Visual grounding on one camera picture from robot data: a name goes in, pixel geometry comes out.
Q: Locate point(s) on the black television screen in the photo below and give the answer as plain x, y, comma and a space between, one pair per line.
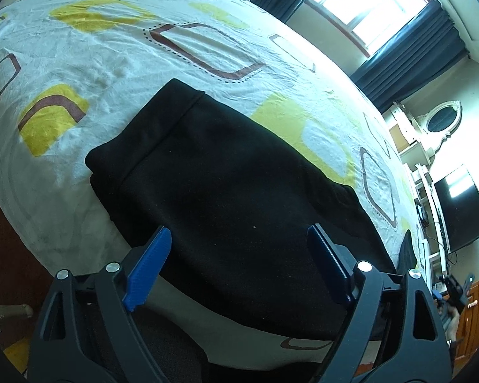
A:
458, 198

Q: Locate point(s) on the wooden cabinet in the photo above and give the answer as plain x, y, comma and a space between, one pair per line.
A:
468, 332

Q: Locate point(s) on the patterned white bed sheet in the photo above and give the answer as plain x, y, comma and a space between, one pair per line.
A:
73, 73

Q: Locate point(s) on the dark blue curtain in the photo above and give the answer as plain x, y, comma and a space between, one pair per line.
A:
422, 50

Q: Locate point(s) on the window with brown frame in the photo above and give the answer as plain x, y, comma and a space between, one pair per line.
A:
369, 23

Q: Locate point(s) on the black pants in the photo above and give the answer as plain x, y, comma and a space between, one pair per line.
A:
238, 201

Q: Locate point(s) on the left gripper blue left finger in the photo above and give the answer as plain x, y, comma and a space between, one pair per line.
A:
86, 331

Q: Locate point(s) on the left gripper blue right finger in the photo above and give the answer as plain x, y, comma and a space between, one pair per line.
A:
413, 346

